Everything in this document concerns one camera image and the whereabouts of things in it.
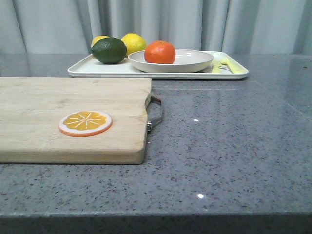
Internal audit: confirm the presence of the beige round plate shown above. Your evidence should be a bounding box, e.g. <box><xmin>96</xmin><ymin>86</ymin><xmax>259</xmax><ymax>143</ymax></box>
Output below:
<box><xmin>128</xmin><ymin>48</ymin><xmax>215</xmax><ymax>73</ymax></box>

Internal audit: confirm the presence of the orange tangerine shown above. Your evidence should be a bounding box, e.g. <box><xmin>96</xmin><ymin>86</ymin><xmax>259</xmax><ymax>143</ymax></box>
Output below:
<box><xmin>144</xmin><ymin>40</ymin><xmax>176</xmax><ymax>64</ymax></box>

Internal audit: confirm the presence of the white bear-print tray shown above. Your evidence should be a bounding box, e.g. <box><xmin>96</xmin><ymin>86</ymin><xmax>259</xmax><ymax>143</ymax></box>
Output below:
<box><xmin>67</xmin><ymin>49</ymin><xmax>249</xmax><ymax>80</ymax></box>

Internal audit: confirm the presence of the orange slice toy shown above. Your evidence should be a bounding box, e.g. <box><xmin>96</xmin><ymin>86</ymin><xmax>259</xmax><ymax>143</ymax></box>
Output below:
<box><xmin>58</xmin><ymin>111</ymin><xmax>113</xmax><ymax>137</ymax></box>

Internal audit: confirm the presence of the right yellow lemon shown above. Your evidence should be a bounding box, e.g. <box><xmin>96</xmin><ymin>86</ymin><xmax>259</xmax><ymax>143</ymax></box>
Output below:
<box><xmin>121</xmin><ymin>33</ymin><xmax>147</xmax><ymax>56</ymax></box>

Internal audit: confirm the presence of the yellow lemon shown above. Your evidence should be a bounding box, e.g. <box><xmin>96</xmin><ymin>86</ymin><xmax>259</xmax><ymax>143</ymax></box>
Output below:
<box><xmin>91</xmin><ymin>35</ymin><xmax>109</xmax><ymax>47</ymax></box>
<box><xmin>121</xmin><ymin>33</ymin><xmax>147</xmax><ymax>56</ymax></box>

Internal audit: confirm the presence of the yellow plastic knife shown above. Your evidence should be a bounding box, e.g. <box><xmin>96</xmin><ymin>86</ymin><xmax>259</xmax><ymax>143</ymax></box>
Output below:
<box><xmin>211</xmin><ymin>60</ymin><xmax>222</xmax><ymax>74</ymax></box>

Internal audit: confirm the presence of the green lime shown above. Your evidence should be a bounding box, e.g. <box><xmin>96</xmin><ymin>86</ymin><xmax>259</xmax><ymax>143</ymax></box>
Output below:
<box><xmin>91</xmin><ymin>37</ymin><xmax>127</xmax><ymax>64</ymax></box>

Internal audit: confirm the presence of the yellow plastic fork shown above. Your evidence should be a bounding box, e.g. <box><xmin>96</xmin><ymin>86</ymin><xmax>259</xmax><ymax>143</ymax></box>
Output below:
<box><xmin>220</xmin><ymin>57</ymin><xmax>244</xmax><ymax>74</ymax></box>

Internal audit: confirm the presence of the left yellow lemon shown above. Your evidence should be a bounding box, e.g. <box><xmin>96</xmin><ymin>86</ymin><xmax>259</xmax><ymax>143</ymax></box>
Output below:
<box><xmin>91</xmin><ymin>35</ymin><xmax>109</xmax><ymax>47</ymax></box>

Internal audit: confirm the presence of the wooden cutting board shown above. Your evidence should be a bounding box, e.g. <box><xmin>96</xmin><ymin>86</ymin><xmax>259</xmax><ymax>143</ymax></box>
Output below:
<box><xmin>0</xmin><ymin>77</ymin><xmax>152</xmax><ymax>164</ymax></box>

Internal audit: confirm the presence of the grey curtain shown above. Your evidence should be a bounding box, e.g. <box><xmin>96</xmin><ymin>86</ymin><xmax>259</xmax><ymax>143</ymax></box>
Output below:
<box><xmin>0</xmin><ymin>0</ymin><xmax>312</xmax><ymax>55</ymax></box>

